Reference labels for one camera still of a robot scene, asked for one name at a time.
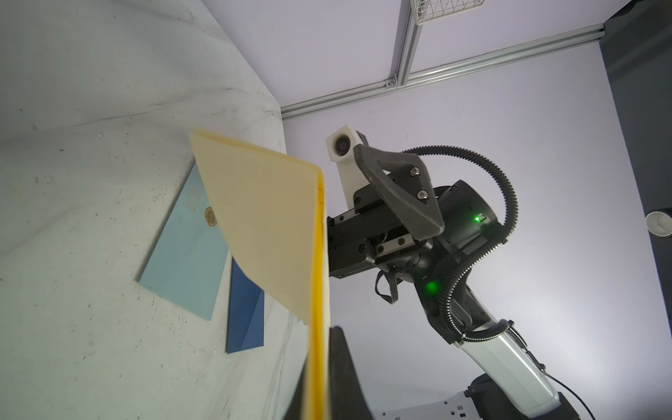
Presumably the pale yellow envelope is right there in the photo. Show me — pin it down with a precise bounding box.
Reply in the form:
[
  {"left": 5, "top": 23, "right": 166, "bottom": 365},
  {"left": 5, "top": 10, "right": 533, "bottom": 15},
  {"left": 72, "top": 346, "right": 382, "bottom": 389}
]
[{"left": 189, "top": 129, "right": 332, "bottom": 419}]

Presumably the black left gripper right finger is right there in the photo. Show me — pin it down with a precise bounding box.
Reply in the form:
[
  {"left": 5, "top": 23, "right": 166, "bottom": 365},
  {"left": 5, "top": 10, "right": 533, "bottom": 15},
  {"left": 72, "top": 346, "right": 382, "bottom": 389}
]
[{"left": 328, "top": 327, "right": 373, "bottom": 420}]

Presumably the white wire wall basket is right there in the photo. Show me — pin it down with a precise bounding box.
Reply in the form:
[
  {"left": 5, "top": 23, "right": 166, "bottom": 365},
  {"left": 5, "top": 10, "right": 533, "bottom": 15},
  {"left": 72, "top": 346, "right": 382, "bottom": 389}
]
[{"left": 409, "top": 0, "right": 486, "bottom": 26}]

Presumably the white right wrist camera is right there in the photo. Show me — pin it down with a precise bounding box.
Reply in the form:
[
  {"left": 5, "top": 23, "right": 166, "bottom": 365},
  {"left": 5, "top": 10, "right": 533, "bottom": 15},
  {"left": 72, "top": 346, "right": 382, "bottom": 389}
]
[{"left": 327, "top": 125, "right": 369, "bottom": 209}]

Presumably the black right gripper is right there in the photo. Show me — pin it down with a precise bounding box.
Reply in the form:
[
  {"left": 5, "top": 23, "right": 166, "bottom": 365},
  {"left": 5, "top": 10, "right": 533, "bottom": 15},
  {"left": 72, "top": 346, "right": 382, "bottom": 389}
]
[{"left": 327, "top": 145, "right": 499, "bottom": 285}]

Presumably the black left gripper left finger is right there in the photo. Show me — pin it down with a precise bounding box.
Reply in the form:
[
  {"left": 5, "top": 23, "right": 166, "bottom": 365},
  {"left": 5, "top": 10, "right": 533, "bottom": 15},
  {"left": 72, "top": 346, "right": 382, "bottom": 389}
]
[{"left": 283, "top": 359, "right": 309, "bottom": 420}]

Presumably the light teal envelope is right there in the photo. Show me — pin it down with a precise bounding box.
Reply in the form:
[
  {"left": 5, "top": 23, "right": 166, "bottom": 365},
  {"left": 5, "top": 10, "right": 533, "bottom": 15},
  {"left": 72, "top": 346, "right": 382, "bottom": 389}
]
[{"left": 139, "top": 166, "right": 229, "bottom": 320}]

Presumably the dark blue envelope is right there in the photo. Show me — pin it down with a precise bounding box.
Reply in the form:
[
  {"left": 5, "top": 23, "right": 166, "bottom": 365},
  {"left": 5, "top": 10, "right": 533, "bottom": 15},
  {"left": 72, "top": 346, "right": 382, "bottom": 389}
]
[{"left": 226, "top": 260, "right": 265, "bottom": 354}]

